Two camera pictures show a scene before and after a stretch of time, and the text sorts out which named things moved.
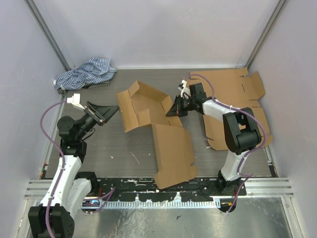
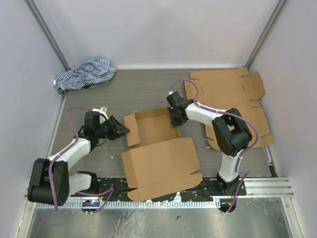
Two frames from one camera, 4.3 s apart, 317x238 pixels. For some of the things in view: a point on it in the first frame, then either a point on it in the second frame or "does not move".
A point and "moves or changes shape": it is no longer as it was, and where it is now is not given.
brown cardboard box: [139, 106] moves or changes shape
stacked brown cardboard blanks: [234, 88] does not move
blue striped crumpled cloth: [93, 73] does not move
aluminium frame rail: [267, 187] does not move
